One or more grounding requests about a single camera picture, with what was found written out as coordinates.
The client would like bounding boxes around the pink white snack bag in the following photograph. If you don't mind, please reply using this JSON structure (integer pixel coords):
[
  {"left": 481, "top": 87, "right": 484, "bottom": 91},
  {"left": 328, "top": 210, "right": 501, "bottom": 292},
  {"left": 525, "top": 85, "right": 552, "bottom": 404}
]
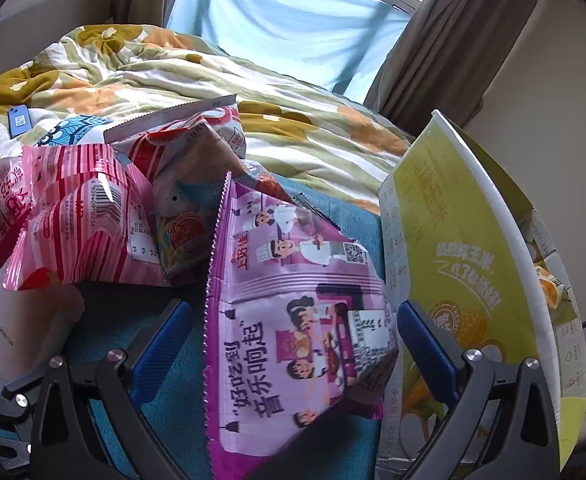
[{"left": 0, "top": 157, "right": 85, "bottom": 392}]

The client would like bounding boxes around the pink striped snack bag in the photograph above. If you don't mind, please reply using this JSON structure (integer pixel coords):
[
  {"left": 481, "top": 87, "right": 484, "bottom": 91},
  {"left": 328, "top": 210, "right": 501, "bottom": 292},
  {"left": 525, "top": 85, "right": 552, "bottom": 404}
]
[{"left": 10, "top": 144, "right": 168, "bottom": 290}]

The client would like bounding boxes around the purple snack bag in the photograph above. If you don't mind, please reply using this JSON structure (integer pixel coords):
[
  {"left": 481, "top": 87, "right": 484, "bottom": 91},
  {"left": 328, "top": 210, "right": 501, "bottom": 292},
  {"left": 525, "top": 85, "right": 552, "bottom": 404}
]
[{"left": 204, "top": 179, "right": 398, "bottom": 479}]

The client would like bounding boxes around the red white snack bag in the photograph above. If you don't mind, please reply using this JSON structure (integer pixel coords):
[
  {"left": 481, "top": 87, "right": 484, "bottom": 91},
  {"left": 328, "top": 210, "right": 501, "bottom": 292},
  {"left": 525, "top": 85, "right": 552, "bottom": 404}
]
[{"left": 103, "top": 94, "right": 290, "bottom": 280}]

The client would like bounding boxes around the white orange chip bag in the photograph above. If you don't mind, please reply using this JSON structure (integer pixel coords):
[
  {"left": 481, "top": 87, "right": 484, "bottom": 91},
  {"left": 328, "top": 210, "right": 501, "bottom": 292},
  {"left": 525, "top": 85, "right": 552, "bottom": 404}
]
[{"left": 535, "top": 263, "right": 565, "bottom": 311}]

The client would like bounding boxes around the teal patterned cloth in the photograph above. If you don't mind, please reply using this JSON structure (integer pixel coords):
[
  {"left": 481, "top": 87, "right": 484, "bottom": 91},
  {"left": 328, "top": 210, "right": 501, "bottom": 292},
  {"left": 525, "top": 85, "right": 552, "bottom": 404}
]
[{"left": 67, "top": 173, "right": 390, "bottom": 480}]

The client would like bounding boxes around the green cardboard box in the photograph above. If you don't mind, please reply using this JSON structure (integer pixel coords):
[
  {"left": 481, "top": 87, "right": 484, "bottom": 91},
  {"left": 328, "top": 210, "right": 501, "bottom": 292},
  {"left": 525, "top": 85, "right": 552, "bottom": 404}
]
[{"left": 379, "top": 112, "right": 586, "bottom": 460}]

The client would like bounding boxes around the small blue card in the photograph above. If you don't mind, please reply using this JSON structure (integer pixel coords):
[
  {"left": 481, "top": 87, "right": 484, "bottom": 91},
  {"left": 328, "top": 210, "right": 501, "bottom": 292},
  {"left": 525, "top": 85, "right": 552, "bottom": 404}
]
[{"left": 8, "top": 104, "right": 32, "bottom": 139}]

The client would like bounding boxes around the floral quilt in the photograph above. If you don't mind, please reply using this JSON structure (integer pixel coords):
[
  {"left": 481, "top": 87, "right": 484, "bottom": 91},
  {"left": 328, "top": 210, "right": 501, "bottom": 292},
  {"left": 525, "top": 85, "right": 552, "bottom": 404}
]
[{"left": 0, "top": 24, "right": 413, "bottom": 212}]

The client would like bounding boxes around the grey padded headboard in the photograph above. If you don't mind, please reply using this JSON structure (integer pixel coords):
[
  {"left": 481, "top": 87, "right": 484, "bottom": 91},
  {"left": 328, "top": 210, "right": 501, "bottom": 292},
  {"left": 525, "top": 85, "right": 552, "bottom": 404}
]
[{"left": 0, "top": 0, "right": 111, "bottom": 72}]

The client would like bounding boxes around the right brown curtain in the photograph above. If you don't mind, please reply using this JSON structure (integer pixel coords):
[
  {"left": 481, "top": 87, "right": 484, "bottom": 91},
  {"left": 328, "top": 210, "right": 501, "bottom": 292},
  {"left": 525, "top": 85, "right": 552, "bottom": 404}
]
[{"left": 365, "top": 0, "right": 538, "bottom": 136}]

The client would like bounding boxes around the light blue window sheet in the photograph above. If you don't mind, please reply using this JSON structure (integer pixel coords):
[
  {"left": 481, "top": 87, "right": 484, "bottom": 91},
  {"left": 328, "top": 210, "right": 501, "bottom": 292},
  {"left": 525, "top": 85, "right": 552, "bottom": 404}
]
[{"left": 167, "top": 0, "right": 410, "bottom": 102}]

